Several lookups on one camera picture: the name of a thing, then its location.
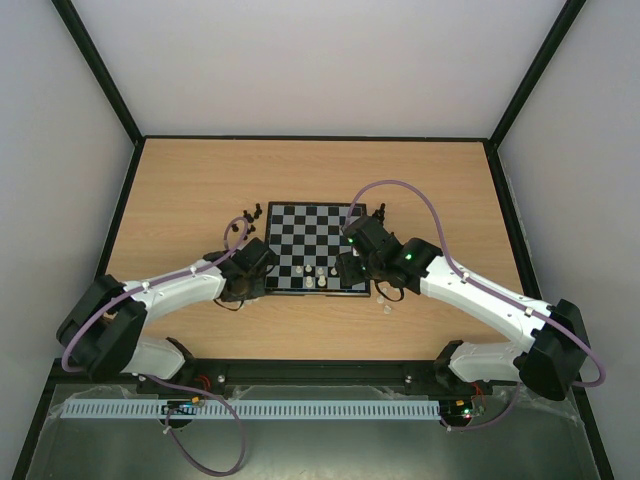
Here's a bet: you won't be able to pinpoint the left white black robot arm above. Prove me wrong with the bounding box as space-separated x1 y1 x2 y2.
56 238 278 382

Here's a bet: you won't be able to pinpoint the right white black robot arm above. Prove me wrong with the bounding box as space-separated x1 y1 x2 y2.
336 216 586 401

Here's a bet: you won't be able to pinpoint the black white chess board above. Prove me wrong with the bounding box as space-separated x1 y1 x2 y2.
265 201 370 297

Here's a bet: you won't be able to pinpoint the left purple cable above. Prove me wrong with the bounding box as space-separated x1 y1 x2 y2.
62 216 251 376

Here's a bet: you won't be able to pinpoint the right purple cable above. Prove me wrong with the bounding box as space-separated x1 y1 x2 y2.
344 179 609 431

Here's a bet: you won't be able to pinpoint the black aluminium frame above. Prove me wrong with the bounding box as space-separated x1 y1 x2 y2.
13 0 613 479

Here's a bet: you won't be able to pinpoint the purple cable loop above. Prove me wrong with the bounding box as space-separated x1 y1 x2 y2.
163 378 247 476

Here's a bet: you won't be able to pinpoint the grey slotted cable duct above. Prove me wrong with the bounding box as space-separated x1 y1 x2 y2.
60 399 441 421

